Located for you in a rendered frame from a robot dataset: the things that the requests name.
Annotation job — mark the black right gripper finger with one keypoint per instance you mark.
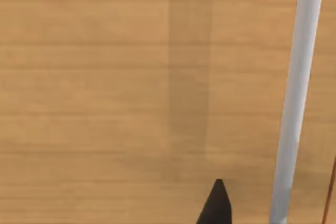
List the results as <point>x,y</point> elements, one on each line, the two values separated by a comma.
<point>219,208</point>

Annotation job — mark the wooden door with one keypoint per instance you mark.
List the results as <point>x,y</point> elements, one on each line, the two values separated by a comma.
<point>105,77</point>

